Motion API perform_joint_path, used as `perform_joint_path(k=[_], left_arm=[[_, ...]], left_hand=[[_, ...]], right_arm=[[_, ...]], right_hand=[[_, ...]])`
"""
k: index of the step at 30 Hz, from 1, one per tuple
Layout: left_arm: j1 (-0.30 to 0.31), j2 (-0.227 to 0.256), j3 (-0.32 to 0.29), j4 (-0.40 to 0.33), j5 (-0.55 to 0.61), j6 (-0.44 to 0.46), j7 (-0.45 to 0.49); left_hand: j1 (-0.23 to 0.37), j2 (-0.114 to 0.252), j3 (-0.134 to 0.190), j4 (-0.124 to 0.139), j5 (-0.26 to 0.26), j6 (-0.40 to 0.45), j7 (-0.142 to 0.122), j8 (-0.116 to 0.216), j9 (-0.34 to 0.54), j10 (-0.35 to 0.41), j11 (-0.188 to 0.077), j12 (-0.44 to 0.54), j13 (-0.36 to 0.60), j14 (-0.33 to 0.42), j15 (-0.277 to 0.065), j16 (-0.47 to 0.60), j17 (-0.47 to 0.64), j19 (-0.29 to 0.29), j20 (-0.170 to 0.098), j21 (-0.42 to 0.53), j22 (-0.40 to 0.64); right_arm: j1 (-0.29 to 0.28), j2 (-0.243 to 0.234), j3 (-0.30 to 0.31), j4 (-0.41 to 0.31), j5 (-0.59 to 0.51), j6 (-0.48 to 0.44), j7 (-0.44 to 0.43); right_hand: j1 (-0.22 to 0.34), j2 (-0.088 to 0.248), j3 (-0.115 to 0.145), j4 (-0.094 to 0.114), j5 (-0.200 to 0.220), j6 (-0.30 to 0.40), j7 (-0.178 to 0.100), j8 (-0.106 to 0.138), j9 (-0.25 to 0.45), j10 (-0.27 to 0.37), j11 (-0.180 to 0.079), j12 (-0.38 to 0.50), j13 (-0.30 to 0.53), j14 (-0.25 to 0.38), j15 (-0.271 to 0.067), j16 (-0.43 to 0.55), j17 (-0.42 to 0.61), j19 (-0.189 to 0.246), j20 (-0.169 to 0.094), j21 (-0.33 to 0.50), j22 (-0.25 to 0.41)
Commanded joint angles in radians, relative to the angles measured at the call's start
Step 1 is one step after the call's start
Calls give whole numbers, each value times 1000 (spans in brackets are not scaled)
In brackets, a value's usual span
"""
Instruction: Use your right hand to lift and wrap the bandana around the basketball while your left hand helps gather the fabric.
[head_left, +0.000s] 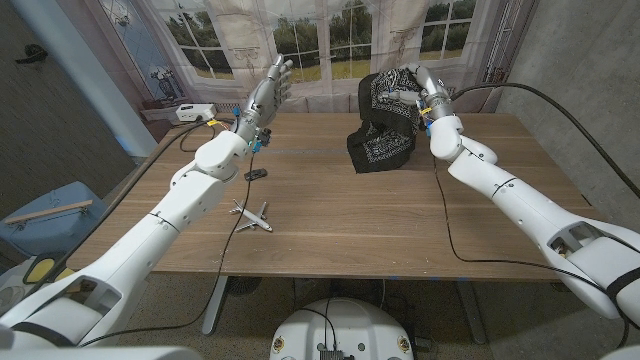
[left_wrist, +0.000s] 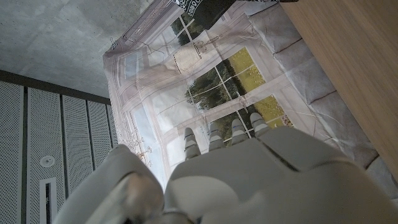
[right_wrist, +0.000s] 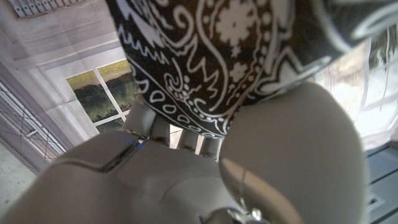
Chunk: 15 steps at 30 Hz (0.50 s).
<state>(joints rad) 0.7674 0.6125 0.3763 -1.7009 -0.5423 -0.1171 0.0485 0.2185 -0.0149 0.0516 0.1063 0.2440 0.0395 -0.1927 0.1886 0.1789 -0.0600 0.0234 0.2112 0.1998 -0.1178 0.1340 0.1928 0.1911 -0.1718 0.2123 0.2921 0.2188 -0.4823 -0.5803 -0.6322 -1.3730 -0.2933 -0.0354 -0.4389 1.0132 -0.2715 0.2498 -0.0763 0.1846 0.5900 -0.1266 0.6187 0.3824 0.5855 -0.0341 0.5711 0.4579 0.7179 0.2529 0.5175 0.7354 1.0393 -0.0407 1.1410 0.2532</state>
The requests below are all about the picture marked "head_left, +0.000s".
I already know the white power box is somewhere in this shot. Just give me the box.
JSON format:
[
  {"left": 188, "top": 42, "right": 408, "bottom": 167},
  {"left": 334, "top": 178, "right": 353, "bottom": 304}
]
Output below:
[{"left": 175, "top": 102, "right": 218, "bottom": 123}]

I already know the black torso cable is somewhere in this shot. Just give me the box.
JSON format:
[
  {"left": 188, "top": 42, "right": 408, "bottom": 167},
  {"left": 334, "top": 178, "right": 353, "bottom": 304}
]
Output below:
[{"left": 299, "top": 297, "right": 337, "bottom": 351}]

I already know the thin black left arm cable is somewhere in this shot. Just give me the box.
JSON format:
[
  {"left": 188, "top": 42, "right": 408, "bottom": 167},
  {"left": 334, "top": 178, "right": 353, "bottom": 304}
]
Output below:
[{"left": 77, "top": 152, "right": 256, "bottom": 349}]

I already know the white robot torso base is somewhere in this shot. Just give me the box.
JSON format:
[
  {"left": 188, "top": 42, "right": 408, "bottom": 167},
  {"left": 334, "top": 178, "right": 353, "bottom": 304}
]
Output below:
[{"left": 269, "top": 297, "right": 415, "bottom": 360}]

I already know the grey white sneaker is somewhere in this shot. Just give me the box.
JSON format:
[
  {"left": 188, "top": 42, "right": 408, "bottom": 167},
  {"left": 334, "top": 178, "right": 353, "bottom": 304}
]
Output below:
[{"left": 0, "top": 284, "right": 26, "bottom": 314}]

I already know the wooden bar handle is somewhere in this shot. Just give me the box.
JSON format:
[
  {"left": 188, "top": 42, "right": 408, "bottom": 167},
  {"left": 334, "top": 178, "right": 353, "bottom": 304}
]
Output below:
[{"left": 3, "top": 199, "right": 94, "bottom": 226}]

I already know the printed window backdrop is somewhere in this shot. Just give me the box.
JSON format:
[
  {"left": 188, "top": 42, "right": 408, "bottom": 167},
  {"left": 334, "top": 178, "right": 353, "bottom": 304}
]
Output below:
[{"left": 97, "top": 0, "right": 539, "bottom": 115}]

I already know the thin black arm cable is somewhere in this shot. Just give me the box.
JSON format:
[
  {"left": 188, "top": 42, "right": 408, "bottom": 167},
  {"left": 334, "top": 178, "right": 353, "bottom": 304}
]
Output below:
[
  {"left": 77, "top": 152, "right": 256, "bottom": 349},
  {"left": 432, "top": 157, "right": 631, "bottom": 349}
]

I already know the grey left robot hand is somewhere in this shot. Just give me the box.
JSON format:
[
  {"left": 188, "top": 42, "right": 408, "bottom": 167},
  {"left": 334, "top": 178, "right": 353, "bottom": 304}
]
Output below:
[{"left": 234, "top": 53, "right": 295, "bottom": 144}]

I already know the thin black looped cable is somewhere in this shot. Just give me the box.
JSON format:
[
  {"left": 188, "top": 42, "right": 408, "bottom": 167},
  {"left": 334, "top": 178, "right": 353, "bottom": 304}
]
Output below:
[{"left": 178, "top": 119, "right": 217, "bottom": 154}]

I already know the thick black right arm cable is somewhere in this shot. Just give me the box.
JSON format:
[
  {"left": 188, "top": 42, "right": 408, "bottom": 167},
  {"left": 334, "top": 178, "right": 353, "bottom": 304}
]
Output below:
[{"left": 449, "top": 82, "right": 640, "bottom": 199}]

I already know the grey table leg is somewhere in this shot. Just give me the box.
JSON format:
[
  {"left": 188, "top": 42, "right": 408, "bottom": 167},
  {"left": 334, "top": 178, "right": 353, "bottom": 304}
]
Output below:
[
  {"left": 455, "top": 279, "right": 489, "bottom": 346},
  {"left": 201, "top": 275, "right": 229, "bottom": 336}
]

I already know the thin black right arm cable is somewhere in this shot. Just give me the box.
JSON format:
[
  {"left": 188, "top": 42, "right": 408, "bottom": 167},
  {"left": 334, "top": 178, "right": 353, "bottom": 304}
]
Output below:
[{"left": 432, "top": 157, "right": 631, "bottom": 349}]

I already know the yellow and black pad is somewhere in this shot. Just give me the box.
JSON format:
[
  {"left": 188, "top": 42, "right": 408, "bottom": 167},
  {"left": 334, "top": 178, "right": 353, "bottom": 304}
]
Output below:
[{"left": 22, "top": 252, "right": 76, "bottom": 286}]

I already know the white toy airplane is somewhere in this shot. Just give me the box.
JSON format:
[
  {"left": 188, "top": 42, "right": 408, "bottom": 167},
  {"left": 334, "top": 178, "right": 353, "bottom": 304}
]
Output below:
[{"left": 228, "top": 200, "right": 274, "bottom": 233}]

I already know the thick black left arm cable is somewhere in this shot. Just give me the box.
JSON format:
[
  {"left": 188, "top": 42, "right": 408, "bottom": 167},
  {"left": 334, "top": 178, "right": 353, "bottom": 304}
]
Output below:
[{"left": 19, "top": 119, "right": 221, "bottom": 301}]

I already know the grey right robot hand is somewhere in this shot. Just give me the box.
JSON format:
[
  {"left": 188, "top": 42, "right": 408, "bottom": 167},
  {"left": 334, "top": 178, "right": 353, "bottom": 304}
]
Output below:
[{"left": 377, "top": 62, "right": 456, "bottom": 122}]

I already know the white pillar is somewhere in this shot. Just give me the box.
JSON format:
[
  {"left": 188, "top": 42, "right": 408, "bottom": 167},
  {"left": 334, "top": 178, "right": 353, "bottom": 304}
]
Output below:
[{"left": 9, "top": 0, "right": 159, "bottom": 159}]

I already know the black paisley bandana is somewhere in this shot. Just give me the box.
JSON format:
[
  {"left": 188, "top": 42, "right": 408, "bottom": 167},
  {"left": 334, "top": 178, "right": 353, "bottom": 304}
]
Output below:
[{"left": 346, "top": 68, "right": 431, "bottom": 175}]

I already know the blue storage bin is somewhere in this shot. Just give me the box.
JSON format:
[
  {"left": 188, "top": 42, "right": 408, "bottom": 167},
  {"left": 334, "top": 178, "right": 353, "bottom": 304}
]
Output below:
[{"left": 0, "top": 180, "right": 109, "bottom": 259}]

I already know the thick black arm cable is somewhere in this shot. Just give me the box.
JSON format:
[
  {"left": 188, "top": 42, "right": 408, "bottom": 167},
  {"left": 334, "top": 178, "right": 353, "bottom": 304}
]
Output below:
[
  {"left": 19, "top": 119, "right": 221, "bottom": 301},
  {"left": 449, "top": 82, "right": 640, "bottom": 199}
]

